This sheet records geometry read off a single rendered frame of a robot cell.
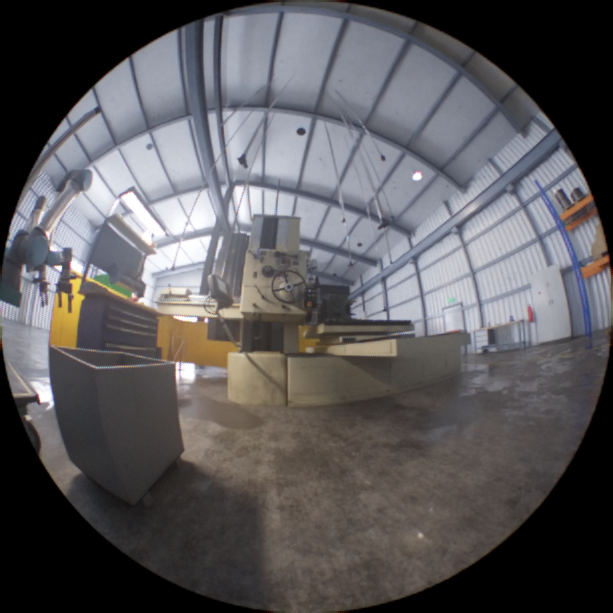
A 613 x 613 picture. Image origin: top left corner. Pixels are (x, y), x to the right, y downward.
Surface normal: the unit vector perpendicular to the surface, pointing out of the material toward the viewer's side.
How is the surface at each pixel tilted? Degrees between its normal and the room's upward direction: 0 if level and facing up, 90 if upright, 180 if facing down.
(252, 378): 90
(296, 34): 169
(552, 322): 90
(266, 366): 90
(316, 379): 90
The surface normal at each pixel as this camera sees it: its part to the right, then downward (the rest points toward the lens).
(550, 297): -0.98, -0.04
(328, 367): 0.18, -0.23
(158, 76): 0.19, 0.96
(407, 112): -0.18, 0.95
